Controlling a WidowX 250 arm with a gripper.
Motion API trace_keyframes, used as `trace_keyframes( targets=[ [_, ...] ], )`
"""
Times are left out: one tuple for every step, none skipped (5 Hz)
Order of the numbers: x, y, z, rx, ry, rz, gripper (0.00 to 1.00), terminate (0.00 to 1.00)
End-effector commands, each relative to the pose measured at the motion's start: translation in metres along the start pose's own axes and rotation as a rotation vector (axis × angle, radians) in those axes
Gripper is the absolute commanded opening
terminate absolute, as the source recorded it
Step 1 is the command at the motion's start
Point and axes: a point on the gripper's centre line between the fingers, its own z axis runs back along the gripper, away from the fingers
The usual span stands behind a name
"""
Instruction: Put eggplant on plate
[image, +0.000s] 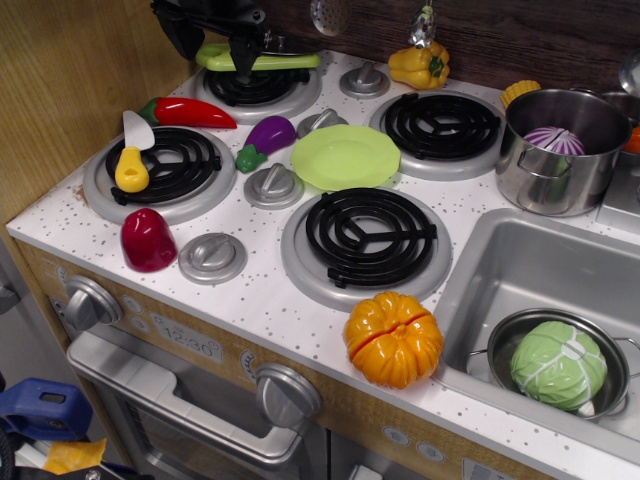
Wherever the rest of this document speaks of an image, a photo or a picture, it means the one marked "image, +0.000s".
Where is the yellow toy bell pepper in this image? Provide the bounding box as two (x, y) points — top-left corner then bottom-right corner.
(387, 42), (450, 90)

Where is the front right black burner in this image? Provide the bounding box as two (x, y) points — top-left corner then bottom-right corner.
(281, 188), (453, 312)

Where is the back left black burner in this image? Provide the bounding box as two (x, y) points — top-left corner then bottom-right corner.
(192, 68), (321, 125)

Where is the blue clamp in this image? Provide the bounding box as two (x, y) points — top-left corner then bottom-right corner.
(1, 378), (93, 441)

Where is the grey stovetop knob front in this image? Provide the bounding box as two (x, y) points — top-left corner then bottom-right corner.
(178, 232), (248, 285)

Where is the front left black burner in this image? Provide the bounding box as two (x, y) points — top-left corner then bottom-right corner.
(83, 126), (236, 225)

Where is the small steel pan in sink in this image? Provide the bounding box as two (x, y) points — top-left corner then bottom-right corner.
(466, 308), (633, 420)

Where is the grey oven knob left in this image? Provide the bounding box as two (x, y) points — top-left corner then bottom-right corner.
(64, 275), (124, 331)

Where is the green toy cabbage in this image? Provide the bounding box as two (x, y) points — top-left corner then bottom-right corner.
(510, 321), (608, 411)

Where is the hanging metal slotted spoon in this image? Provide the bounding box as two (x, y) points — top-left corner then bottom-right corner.
(310, 0), (352, 37)

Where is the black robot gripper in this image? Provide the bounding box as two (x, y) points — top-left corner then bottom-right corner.
(150, 0), (272, 75)

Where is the grey stovetop knob centre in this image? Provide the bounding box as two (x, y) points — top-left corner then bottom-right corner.
(244, 163), (304, 210)

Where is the grey stovetop knob back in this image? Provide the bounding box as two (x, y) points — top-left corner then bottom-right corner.
(339, 61), (390, 99)

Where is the orange toy pumpkin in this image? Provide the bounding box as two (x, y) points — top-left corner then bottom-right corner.
(343, 291), (444, 389)

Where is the purple toy onion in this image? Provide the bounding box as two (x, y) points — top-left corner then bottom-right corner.
(524, 126), (586, 156)

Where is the dark red toy pepper half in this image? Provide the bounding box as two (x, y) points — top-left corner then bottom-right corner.
(120, 208), (178, 273)

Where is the light green plastic plate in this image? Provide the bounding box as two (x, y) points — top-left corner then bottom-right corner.
(291, 125), (401, 191)

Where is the yellow toy corn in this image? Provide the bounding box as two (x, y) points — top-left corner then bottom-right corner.
(500, 80), (541, 109)

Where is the hanging metal utensil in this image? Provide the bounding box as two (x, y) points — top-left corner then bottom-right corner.
(407, 0), (436, 48)

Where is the grey oven door handle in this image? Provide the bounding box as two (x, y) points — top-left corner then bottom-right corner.
(67, 332), (327, 479)

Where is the grey toy sink basin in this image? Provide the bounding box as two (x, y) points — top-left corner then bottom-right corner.
(436, 209), (639, 456)

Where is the grey oven knob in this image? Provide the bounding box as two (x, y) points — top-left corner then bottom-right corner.
(64, 275), (124, 331)
(256, 363), (323, 429)

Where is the back right black burner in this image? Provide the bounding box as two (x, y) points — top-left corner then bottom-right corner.
(369, 92), (505, 181)

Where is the grey stovetop knob behind plate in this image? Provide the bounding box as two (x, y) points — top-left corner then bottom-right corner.
(296, 108), (348, 139)

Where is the large stainless steel pot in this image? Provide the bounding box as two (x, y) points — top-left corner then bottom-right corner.
(496, 89), (632, 217)

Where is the metal ladle at right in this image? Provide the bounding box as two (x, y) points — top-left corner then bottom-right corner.
(618, 48), (640, 97)

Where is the orange toy vegetable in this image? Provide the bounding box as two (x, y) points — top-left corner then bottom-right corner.
(623, 126), (640, 154)

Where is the grey oven knob right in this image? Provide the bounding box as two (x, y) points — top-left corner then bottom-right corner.
(256, 363), (323, 429)

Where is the yellow cloth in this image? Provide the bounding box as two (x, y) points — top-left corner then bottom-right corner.
(43, 438), (107, 475)

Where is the red toy chili pepper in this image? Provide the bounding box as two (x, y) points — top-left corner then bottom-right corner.
(138, 97), (237, 129)

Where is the black burner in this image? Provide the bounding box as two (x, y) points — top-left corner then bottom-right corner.
(369, 92), (505, 181)
(192, 68), (321, 125)
(281, 188), (453, 312)
(83, 126), (236, 225)

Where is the purple toy eggplant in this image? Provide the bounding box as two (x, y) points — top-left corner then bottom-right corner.
(235, 116), (297, 173)

